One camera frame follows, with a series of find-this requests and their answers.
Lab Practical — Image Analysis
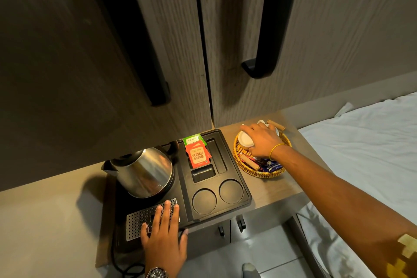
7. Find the green tea bag sachet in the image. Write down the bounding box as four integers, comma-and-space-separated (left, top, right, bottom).
182, 133, 208, 147

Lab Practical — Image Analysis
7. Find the person's foot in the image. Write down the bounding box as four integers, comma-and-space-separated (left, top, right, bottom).
242, 262, 261, 278

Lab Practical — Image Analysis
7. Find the white ceramic cup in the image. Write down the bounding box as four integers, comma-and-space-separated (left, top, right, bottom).
257, 120, 280, 137
237, 131, 255, 151

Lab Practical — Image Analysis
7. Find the black power cable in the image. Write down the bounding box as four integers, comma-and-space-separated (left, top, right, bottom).
110, 239, 146, 278

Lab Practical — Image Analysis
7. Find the red stick sachet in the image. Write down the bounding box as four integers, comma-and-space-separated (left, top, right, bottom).
239, 153, 262, 171

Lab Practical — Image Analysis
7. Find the blue sachet packet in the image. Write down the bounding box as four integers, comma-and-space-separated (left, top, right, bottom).
260, 159, 283, 173

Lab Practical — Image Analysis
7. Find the yellow thread bracelet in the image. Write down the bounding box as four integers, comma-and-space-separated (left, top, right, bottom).
269, 143, 286, 161

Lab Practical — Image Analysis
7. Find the grey drawer unit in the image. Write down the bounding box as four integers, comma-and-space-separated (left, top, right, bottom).
182, 201, 311, 260

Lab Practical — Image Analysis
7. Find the wide wooden cabinet door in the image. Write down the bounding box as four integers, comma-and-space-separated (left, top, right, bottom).
0, 0, 213, 192

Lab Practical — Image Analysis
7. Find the person's left hand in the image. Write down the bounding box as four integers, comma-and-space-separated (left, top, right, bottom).
140, 200, 189, 276

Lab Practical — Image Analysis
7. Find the red tea bag sachet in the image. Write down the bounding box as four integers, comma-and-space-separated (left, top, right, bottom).
185, 140, 212, 169

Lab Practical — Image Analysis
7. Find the long black door handle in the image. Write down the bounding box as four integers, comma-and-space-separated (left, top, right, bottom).
83, 0, 172, 108
241, 0, 304, 80

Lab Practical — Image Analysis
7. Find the stainless steel electric kettle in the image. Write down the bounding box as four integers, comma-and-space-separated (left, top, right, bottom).
101, 146, 176, 199

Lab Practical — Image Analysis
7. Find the perforated metal drip grate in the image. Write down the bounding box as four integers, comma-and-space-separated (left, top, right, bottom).
126, 198, 180, 242

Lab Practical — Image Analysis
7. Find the silver wrist watch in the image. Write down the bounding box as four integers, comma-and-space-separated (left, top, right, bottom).
145, 267, 170, 278

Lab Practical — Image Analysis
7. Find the person's right hand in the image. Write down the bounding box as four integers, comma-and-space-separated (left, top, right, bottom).
240, 123, 288, 160

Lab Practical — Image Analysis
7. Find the woven wicker basket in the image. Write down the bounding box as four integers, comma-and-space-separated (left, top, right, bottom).
233, 131, 293, 179

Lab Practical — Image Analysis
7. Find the brown stick sachet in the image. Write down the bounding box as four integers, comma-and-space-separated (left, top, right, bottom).
267, 119, 287, 132

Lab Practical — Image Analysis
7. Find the dark sleeve with yellow pattern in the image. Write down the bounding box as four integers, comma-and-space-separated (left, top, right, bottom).
385, 233, 417, 278

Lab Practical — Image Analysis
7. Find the black plastic hospitality tray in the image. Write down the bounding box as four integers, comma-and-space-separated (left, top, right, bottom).
112, 129, 253, 257

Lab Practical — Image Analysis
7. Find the person's right forearm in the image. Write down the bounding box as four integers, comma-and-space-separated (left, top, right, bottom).
270, 144, 417, 278

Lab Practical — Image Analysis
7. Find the bed with white sheet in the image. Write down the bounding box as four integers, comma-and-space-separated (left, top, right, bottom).
295, 91, 417, 278

